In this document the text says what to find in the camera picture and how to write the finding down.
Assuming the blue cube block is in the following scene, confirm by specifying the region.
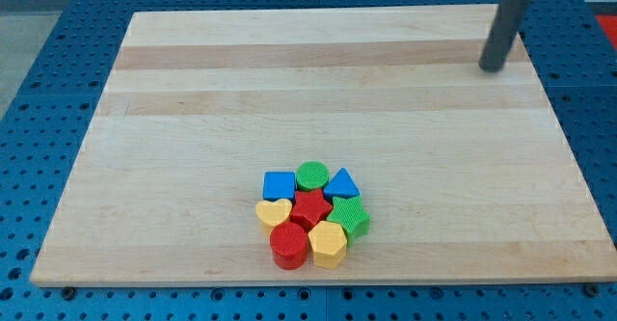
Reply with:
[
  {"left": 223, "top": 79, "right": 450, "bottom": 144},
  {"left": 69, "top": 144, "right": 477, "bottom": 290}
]
[{"left": 262, "top": 172, "right": 296, "bottom": 201}]

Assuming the green cylinder block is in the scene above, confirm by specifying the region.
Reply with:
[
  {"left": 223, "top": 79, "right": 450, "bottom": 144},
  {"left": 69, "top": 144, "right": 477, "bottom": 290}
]
[{"left": 296, "top": 161, "right": 330, "bottom": 191}]

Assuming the blue triangle block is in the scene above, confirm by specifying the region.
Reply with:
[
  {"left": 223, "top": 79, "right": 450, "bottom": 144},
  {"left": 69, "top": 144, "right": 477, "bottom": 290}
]
[{"left": 323, "top": 168, "right": 361, "bottom": 200}]

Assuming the red star block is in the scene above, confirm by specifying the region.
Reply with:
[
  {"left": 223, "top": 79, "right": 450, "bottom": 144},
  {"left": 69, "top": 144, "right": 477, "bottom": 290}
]
[{"left": 290, "top": 188, "right": 334, "bottom": 231}]

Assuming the yellow heart block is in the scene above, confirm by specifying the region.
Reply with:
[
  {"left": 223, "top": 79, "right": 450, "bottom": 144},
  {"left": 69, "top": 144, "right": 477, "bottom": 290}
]
[{"left": 255, "top": 199, "right": 293, "bottom": 235}]

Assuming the green star block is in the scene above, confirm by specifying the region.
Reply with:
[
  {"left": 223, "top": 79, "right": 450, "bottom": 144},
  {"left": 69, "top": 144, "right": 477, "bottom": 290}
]
[{"left": 327, "top": 196, "right": 371, "bottom": 247}]

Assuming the red cylinder block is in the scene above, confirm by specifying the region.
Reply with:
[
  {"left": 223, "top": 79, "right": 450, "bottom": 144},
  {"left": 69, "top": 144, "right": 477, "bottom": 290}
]
[{"left": 269, "top": 222, "right": 309, "bottom": 270}]

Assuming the yellow hexagon block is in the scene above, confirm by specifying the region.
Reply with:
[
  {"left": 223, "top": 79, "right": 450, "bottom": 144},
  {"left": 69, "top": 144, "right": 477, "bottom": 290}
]
[{"left": 308, "top": 221, "right": 347, "bottom": 269}]

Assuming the light wooden board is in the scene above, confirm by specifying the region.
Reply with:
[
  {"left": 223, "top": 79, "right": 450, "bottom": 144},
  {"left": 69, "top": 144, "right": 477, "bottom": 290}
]
[{"left": 30, "top": 5, "right": 616, "bottom": 287}]

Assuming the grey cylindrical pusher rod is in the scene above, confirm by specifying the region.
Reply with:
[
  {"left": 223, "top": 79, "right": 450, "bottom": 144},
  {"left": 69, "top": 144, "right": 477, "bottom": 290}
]
[{"left": 478, "top": 0, "right": 531, "bottom": 73}]

